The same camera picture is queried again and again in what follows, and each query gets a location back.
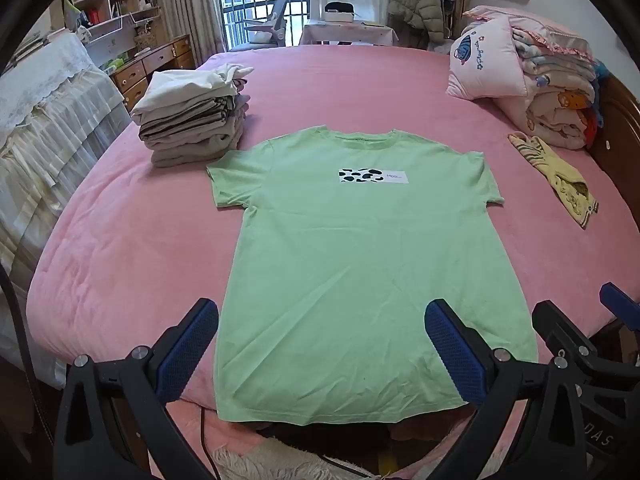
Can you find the yellow striped garment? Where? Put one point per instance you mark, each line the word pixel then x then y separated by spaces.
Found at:
pixel 560 175

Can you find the small table with tablecloth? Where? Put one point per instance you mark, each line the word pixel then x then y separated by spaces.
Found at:
pixel 345 32

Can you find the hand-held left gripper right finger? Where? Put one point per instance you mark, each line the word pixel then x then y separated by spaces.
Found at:
pixel 455 355

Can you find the pink bed blanket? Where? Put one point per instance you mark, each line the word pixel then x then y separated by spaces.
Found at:
pixel 125 240

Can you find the green t-shirt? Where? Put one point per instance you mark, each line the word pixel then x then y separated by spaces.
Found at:
pixel 350 260

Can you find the white shelf unit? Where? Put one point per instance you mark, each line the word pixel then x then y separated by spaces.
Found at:
pixel 115 5

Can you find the white lace furniture cover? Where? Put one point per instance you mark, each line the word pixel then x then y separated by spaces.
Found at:
pixel 50 125

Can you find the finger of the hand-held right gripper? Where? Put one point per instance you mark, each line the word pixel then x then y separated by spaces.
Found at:
pixel 550 320
pixel 620 302

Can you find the pink printed pillow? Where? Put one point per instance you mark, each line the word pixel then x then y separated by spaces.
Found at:
pixel 482 67

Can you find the white case with black top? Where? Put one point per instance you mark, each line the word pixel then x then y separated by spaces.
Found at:
pixel 340 12

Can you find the green packet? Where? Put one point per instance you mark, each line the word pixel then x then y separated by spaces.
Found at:
pixel 117 63

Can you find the wooden desk with drawers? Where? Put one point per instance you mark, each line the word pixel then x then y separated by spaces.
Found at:
pixel 150 65

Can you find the pile of folded quilts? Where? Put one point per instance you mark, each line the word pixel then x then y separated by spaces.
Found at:
pixel 555 90

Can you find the grey office chair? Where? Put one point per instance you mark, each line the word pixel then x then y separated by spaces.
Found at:
pixel 272 20

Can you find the green puffer jacket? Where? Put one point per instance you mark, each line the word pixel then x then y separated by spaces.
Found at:
pixel 420 5

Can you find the woven basket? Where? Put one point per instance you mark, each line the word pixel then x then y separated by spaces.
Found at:
pixel 145 36

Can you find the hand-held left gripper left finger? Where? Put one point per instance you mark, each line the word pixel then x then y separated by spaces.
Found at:
pixel 185 355

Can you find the beige fluffy fabric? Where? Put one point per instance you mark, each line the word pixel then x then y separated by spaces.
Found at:
pixel 260 460

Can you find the stack of folded clothes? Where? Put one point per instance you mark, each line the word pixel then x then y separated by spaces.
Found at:
pixel 190 125

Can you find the wooden bed headboard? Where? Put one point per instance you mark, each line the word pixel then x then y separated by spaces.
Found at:
pixel 620 130

